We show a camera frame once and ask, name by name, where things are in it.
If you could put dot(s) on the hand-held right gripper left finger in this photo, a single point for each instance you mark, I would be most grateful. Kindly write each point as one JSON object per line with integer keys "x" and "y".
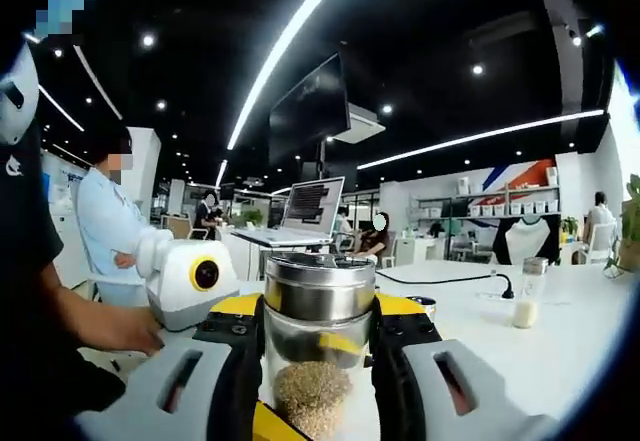
{"x": 235, "y": 391}

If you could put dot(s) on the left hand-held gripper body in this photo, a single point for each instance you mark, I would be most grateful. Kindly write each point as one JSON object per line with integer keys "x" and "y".
{"x": 170, "y": 286}

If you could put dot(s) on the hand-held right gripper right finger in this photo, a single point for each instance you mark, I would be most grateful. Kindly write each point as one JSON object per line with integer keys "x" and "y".
{"x": 395, "y": 391}

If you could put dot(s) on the tall seasoning bottle brown granules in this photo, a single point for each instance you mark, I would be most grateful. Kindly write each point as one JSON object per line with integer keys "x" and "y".
{"x": 320, "y": 291}

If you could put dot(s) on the tall seasoning bottle pale granules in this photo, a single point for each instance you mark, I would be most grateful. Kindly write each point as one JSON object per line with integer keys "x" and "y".
{"x": 530, "y": 286}

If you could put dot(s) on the person's left hand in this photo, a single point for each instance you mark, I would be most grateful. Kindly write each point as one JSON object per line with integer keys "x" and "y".
{"x": 132, "y": 333}

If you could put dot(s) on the silver laptop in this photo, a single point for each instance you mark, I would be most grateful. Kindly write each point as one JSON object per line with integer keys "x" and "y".
{"x": 310, "y": 206}

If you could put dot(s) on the shelf of white bins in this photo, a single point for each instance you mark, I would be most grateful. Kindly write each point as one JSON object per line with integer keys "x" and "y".
{"x": 500, "y": 208}

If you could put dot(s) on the white ceiling air conditioner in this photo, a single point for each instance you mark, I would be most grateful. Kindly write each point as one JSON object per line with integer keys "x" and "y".
{"x": 360, "y": 128}

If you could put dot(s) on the black hanging monitor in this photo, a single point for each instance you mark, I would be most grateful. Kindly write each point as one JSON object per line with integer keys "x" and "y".
{"x": 310, "y": 106}

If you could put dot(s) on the white worn device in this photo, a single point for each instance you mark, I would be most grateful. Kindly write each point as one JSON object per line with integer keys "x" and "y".
{"x": 17, "y": 111}

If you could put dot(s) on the white office chair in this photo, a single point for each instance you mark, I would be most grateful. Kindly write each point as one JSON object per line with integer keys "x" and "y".
{"x": 602, "y": 246}

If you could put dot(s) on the curved ceiling light strip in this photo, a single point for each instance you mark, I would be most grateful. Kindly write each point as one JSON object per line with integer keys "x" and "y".
{"x": 500, "y": 133}

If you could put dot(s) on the long ceiling light strip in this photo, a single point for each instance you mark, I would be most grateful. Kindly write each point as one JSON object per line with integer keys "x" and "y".
{"x": 280, "y": 43}

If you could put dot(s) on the green potted plant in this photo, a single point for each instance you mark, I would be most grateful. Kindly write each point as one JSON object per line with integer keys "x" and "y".
{"x": 631, "y": 221}

